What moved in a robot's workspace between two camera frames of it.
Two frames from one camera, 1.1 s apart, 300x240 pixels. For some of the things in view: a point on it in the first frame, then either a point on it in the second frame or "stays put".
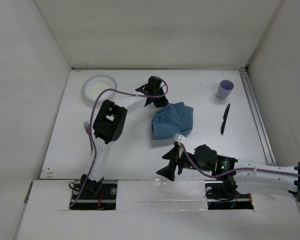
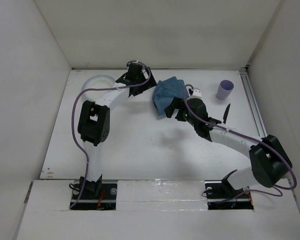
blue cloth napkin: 175,118 to 165,91
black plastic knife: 224,118 stays put
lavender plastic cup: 224,88 stays put
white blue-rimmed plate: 93,86 stays put
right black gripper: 168,171 to 176,103
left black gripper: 162,103 to 149,84
